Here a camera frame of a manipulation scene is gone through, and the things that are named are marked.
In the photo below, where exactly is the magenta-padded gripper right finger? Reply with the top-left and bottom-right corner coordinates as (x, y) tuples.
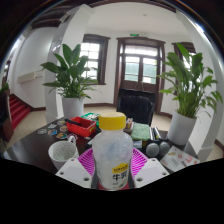
(131, 148), (170, 189)

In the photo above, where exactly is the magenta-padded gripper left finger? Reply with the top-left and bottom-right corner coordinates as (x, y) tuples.
(55, 148), (98, 189)

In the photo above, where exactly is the yellow-capped clear drink bottle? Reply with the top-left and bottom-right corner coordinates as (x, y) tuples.
(91, 111), (134, 191)

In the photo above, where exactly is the white speckled cup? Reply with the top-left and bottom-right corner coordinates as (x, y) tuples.
(48, 140), (80, 171)

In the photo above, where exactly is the grey foam ball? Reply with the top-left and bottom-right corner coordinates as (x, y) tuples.
(158, 140), (171, 156)
(145, 142), (161, 158)

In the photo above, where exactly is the printed paper leaflet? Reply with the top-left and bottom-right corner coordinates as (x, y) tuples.
(159, 145), (201, 173)

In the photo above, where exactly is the red plastic tray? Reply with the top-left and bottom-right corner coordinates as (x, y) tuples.
(65, 115), (98, 138)

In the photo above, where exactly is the green box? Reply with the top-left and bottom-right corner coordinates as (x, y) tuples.
(80, 112), (101, 122)

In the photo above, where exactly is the black office chair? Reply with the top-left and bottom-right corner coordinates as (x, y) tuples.
(116, 88), (157, 126)

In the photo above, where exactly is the red carpeted staircase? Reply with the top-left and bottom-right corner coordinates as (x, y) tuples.
(9, 93), (33, 129)

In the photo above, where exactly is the large potted plant, white pot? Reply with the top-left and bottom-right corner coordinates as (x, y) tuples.
(158, 43), (224, 147)

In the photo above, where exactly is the small potted plant, white pot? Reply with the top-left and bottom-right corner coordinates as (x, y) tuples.
(40, 43), (99, 119)

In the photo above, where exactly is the dark wooden glazed double door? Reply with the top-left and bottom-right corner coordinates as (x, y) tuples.
(114, 36), (167, 113)

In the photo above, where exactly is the dark-framed window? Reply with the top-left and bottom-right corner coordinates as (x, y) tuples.
(79, 33), (111, 86)
(172, 41), (198, 69)

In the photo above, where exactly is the white wall radiator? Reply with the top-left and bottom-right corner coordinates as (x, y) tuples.
(17, 70), (44, 84)

